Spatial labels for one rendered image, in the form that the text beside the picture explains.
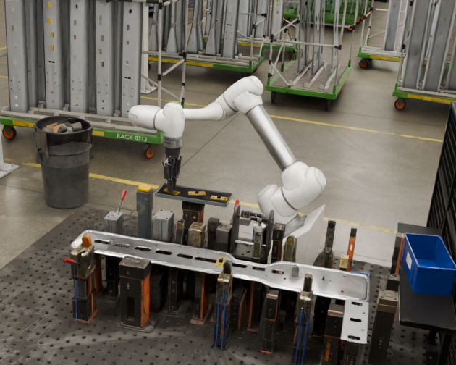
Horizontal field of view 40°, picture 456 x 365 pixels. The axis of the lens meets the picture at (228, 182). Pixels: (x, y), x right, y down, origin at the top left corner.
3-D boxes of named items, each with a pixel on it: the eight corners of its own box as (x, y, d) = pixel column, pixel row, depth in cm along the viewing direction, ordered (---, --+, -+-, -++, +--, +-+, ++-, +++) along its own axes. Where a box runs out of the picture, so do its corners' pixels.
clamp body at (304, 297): (284, 368, 269) (292, 298, 255) (289, 351, 280) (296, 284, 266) (305, 372, 267) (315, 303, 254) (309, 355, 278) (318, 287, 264)
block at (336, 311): (315, 370, 269) (323, 315, 258) (318, 354, 279) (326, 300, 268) (338, 374, 267) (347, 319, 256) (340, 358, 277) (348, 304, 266)
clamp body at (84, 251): (67, 324, 289) (64, 254, 274) (82, 306, 302) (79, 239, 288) (89, 328, 287) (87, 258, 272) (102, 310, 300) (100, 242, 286)
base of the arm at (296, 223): (276, 236, 360) (270, 228, 360) (307, 215, 353) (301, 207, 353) (271, 247, 343) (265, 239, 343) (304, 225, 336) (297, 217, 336)
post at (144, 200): (134, 267, 336) (134, 192, 319) (140, 261, 343) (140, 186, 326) (148, 269, 335) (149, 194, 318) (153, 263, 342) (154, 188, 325)
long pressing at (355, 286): (64, 251, 291) (64, 248, 290) (85, 229, 311) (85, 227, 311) (368, 305, 265) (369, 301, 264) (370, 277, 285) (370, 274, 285)
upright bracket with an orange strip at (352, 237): (336, 320, 303) (350, 227, 283) (336, 319, 304) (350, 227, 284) (343, 321, 302) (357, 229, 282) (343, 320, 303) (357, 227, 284)
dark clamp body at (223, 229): (207, 299, 313) (210, 230, 298) (213, 285, 325) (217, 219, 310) (228, 303, 311) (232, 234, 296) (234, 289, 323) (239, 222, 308)
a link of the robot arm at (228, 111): (201, 107, 348) (218, 93, 342) (215, 103, 364) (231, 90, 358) (214, 127, 347) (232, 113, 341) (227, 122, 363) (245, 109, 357)
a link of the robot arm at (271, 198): (279, 222, 358) (255, 192, 357) (304, 206, 350) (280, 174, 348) (271, 234, 344) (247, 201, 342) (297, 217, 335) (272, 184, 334)
